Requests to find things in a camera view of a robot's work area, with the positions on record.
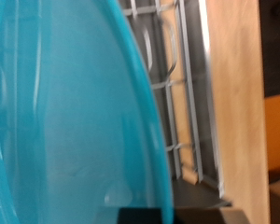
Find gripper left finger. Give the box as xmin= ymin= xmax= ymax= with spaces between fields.
xmin=116 ymin=206 xmax=164 ymax=224

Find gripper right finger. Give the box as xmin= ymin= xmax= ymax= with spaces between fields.
xmin=174 ymin=207 xmax=251 ymax=224

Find blue plate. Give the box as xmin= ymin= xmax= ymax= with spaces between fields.
xmin=0 ymin=0 xmax=175 ymax=224

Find metal wire dish rack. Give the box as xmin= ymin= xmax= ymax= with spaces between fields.
xmin=119 ymin=0 xmax=225 ymax=199

